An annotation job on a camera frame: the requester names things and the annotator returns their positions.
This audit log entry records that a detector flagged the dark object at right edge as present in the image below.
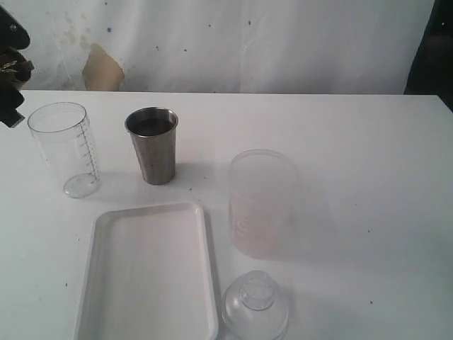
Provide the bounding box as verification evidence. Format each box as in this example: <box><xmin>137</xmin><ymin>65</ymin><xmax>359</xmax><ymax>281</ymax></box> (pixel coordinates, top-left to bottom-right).
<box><xmin>404</xmin><ymin>0</ymin><xmax>453</xmax><ymax>108</ymax></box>

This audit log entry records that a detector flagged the clear plastic measuring cup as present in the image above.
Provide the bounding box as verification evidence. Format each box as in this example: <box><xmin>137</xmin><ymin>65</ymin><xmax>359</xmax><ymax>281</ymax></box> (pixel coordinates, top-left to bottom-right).
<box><xmin>27</xmin><ymin>102</ymin><xmax>101</xmax><ymax>198</ymax></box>

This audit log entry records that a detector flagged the stainless steel cup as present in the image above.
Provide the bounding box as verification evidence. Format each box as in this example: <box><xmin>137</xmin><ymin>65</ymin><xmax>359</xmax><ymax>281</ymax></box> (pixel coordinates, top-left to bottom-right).
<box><xmin>125</xmin><ymin>107</ymin><xmax>178</xmax><ymax>185</ymax></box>

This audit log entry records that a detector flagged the white rectangular tray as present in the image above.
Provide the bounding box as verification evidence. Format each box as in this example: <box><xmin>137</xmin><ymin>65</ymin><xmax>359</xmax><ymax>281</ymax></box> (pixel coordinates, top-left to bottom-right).
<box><xmin>74</xmin><ymin>202</ymin><xmax>219</xmax><ymax>339</ymax></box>

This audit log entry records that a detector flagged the frosted plastic container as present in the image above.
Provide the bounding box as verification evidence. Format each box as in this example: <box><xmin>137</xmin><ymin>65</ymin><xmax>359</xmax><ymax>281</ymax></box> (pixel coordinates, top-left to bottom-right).
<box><xmin>228</xmin><ymin>149</ymin><xmax>299</xmax><ymax>259</ymax></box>

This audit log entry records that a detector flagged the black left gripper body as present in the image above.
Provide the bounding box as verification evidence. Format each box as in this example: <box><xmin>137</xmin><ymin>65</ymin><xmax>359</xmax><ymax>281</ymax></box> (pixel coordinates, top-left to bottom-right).
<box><xmin>0</xmin><ymin>6</ymin><xmax>34</xmax><ymax>128</ymax></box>

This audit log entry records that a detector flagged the clear dome lid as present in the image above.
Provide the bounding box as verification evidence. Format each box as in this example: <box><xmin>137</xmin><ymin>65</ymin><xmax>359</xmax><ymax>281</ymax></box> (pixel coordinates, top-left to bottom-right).
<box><xmin>222</xmin><ymin>270</ymin><xmax>289</xmax><ymax>339</ymax></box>

